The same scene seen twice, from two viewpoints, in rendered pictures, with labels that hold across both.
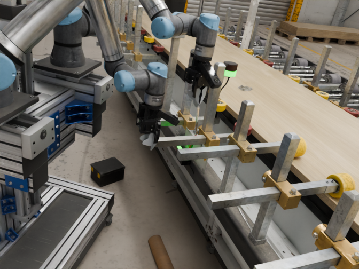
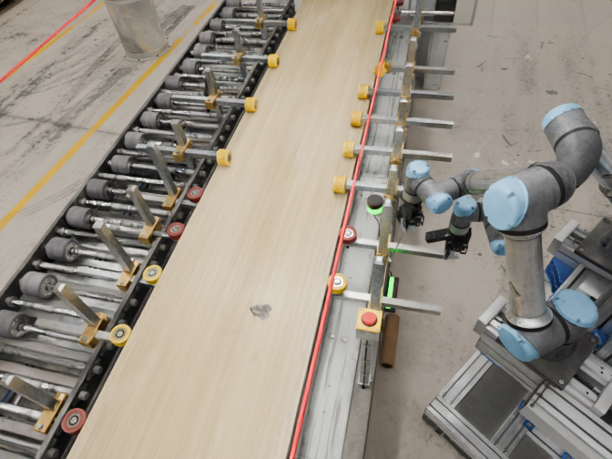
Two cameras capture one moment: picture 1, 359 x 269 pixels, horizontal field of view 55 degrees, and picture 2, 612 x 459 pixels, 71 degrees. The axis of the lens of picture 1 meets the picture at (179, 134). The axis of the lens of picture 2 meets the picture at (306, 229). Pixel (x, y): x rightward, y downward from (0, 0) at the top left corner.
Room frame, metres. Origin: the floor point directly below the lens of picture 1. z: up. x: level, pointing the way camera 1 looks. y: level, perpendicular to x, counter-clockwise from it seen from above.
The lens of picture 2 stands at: (2.34, 0.38, 2.37)
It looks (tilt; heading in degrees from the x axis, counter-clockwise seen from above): 51 degrees down; 224
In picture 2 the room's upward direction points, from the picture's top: 7 degrees counter-clockwise
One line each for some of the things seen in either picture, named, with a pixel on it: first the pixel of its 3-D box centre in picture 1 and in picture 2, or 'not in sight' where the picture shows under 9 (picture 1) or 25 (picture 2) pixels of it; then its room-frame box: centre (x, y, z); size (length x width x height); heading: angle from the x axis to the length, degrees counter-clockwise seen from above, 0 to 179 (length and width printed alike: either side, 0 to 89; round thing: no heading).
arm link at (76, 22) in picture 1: (69, 24); (566, 315); (1.48, 0.54, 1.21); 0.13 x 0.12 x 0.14; 153
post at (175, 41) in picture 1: (170, 77); (365, 359); (1.83, 0.10, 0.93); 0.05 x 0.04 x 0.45; 25
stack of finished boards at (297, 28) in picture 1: (327, 31); not in sight; (9.39, -3.34, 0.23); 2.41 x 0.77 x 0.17; 112
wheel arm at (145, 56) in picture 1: (131, 56); not in sight; (2.44, 0.44, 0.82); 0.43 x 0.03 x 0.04; 115
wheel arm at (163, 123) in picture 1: (179, 121); (385, 301); (1.54, 0.01, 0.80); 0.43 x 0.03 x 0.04; 115
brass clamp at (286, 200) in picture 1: (280, 188); (396, 155); (0.89, -0.34, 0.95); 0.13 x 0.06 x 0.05; 25
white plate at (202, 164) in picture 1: (194, 149); not in sight; (1.38, -0.08, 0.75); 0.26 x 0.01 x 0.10; 25
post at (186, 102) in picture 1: (187, 96); (375, 294); (1.59, -0.01, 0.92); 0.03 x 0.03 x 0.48; 25
